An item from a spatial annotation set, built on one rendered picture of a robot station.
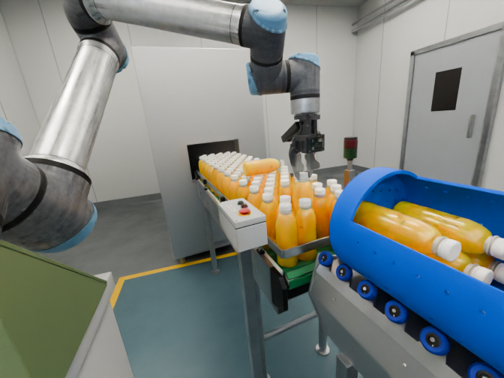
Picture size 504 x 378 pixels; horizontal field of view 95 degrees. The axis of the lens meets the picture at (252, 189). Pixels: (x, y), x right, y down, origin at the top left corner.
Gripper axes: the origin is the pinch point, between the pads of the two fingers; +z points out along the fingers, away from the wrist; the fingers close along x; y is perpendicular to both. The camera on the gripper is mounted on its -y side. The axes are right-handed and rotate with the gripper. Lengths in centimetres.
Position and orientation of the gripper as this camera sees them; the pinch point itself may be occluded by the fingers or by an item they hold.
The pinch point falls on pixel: (302, 175)
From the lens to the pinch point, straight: 83.1
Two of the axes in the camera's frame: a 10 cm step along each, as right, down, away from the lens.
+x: 9.2, -1.8, 3.4
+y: 3.8, 2.3, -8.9
